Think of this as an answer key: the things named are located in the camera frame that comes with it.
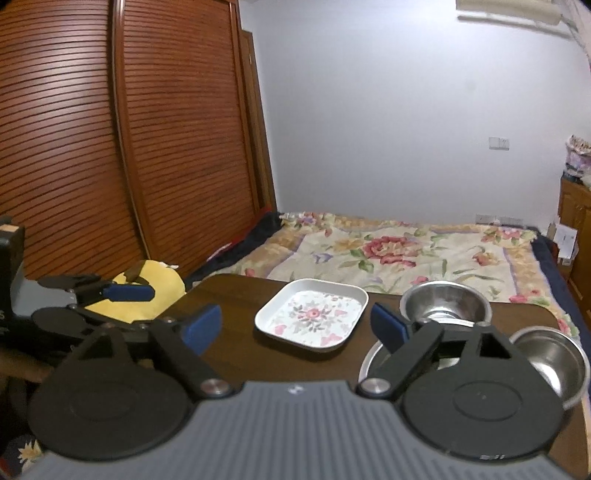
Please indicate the dark clothes on bed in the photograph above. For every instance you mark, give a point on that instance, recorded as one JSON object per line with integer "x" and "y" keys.
{"x": 267, "y": 225}

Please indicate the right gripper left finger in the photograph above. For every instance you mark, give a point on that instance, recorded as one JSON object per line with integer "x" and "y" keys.
{"x": 177, "y": 348}

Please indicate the wall air conditioner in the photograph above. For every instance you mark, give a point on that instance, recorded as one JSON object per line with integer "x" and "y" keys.
{"x": 545, "y": 12}

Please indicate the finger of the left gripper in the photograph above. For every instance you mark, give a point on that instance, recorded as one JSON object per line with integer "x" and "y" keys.
{"x": 73, "y": 324}
{"x": 90, "y": 289}

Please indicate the white wall switch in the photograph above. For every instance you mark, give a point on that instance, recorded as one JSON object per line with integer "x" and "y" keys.
{"x": 499, "y": 144}

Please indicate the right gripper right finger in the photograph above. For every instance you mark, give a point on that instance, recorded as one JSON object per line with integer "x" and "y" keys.
{"x": 379, "y": 388}

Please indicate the large steel bowl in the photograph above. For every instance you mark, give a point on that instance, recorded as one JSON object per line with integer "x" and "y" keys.
{"x": 406, "y": 348}

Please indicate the white paper box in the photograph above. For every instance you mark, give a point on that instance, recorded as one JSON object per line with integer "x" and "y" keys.
{"x": 565, "y": 239}

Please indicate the steel bowl back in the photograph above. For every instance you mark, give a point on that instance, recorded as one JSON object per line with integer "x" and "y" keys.
{"x": 446, "y": 302}

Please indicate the pile of folded fabrics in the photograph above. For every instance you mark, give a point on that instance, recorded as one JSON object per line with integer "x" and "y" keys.
{"x": 578, "y": 160}

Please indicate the floral tray back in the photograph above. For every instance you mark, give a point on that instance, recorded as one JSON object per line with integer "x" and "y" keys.
{"x": 312, "y": 314}

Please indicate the small steel bowl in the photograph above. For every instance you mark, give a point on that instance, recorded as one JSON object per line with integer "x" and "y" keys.
{"x": 558, "y": 359}

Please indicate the yellow pikachu plush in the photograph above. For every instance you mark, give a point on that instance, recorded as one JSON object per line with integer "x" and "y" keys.
{"x": 163, "y": 278}

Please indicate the floral bed quilt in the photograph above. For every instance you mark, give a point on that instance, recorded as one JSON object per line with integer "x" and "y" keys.
{"x": 505, "y": 264}

